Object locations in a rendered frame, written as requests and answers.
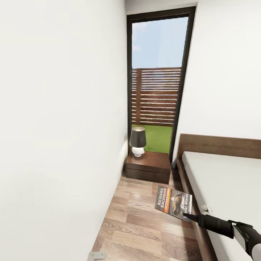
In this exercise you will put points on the table lamp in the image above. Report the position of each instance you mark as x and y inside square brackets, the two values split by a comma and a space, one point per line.
[138, 140]

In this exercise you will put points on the fixed window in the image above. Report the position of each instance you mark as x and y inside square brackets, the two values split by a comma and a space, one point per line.
[158, 45]

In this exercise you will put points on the nightstand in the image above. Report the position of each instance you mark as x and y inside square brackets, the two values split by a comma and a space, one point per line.
[150, 167]

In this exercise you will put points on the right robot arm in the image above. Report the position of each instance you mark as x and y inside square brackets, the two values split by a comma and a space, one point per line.
[244, 233]

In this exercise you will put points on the bed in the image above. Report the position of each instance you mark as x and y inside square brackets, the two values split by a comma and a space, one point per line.
[225, 173]

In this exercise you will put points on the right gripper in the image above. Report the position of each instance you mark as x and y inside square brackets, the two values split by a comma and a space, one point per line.
[206, 221]

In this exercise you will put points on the hardback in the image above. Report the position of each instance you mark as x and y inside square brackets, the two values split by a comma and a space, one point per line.
[174, 203]

